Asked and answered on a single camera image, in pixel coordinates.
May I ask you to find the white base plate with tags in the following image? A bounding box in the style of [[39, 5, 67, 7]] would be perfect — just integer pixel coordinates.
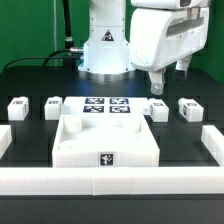
[[62, 96, 149, 115]]

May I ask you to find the white fence bar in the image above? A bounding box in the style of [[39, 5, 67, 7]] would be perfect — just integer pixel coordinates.
[[0, 125, 12, 159], [0, 167, 224, 195], [201, 125, 224, 167]]

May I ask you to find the white left fence bar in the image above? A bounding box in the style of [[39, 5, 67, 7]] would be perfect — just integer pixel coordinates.
[[0, 125, 12, 159]]

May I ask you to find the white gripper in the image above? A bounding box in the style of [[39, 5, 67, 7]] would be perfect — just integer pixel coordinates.
[[130, 8, 209, 95]]

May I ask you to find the white square tabletop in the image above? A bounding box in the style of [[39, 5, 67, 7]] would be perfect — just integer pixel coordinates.
[[52, 113, 160, 168]]

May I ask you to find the black cable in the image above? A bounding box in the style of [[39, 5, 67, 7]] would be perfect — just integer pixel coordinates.
[[2, 48, 84, 72]]

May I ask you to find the white front fence bar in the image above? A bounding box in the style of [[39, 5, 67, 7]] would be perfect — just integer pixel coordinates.
[[0, 167, 224, 195]]

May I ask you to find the white right fence bar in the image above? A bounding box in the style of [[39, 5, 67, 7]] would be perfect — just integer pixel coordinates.
[[201, 125, 224, 167]]

